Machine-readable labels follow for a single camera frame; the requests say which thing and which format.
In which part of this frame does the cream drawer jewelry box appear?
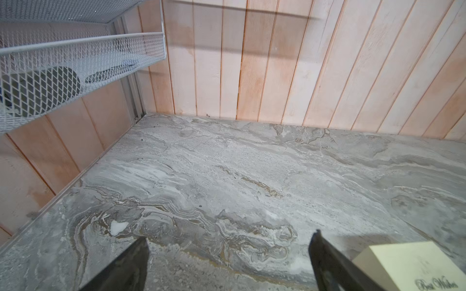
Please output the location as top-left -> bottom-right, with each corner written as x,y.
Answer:
353,241 -> 466,291

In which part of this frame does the white wire mesh shelf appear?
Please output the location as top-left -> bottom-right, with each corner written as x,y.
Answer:
1,1 -> 167,133

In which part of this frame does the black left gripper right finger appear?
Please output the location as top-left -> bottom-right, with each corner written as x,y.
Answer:
308,229 -> 383,291

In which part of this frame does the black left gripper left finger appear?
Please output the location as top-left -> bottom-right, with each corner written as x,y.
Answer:
80,237 -> 150,291

